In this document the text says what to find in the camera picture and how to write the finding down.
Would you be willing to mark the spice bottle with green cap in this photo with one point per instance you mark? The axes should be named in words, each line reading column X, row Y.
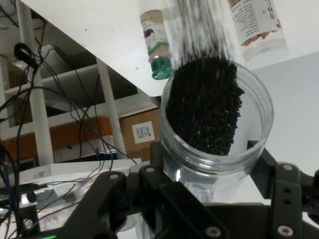
column 157, row 44

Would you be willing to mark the clear jar with black seeds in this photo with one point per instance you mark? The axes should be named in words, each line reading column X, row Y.
column 204, row 107

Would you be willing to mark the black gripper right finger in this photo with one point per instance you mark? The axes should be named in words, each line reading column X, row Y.
column 286, row 199

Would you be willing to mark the cardboard box with white label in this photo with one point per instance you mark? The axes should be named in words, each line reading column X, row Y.
column 143, row 134

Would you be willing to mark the snack jar with white lid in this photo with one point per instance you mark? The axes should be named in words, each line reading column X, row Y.
column 259, row 25

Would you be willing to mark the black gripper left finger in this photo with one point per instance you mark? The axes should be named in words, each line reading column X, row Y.
column 179, row 199

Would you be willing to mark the white metal shelf rack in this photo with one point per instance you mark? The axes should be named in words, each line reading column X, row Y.
column 41, row 119

